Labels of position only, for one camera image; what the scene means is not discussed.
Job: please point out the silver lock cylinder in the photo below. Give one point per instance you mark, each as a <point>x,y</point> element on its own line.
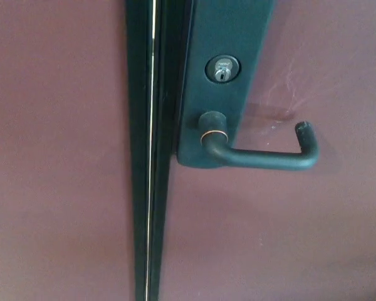
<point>223,69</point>

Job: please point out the black door edge strip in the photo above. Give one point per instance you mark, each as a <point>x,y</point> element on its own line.
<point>163,125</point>

